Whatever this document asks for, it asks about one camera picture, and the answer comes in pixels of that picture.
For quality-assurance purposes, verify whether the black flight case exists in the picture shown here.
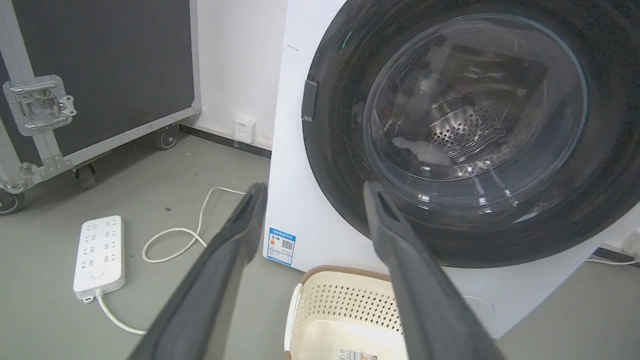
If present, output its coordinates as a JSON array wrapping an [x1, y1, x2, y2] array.
[[0, 0, 202, 195]]

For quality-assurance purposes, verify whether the grey caster wheel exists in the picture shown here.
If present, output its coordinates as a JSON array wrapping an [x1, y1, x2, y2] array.
[[154, 124, 180, 151]]

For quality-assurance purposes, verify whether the cream perforated laundry basket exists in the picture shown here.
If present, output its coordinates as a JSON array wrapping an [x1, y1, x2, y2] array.
[[283, 265, 408, 360]]

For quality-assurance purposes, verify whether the black round washing machine door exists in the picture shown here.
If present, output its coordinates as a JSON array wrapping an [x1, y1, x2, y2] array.
[[301, 0, 640, 269]]

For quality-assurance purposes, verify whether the black caster wheel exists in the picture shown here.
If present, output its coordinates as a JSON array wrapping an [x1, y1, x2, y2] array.
[[73, 163, 98, 190]]

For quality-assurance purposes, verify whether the silver butterfly latch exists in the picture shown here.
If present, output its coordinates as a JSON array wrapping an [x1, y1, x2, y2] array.
[[3, 75, 77, 137]]

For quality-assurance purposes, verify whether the blue energy label sticker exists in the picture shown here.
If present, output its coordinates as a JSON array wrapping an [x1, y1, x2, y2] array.
[[265, 227, 297, 267]]

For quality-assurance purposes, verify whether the white power strip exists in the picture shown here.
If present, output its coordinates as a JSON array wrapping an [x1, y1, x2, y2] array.
[[73, 215, 126, 301]]

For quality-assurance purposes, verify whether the white washing machine body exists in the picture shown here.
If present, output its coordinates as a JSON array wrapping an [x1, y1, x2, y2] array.
[[262, 0, 640, 340]]

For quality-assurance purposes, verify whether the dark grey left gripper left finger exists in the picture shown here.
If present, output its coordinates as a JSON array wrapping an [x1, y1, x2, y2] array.
[[128, 182, 269, 360]]

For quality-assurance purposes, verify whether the white wall socket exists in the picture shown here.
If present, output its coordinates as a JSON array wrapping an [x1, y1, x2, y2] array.
[[233, 118, 257, 145]]

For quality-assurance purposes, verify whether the white power strip cable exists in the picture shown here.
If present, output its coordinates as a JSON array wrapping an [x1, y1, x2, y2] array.
[[95, 186, 247, 336]]

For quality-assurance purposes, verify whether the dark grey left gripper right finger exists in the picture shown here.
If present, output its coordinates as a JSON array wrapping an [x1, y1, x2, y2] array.
[[363, 181, 506, 360]]

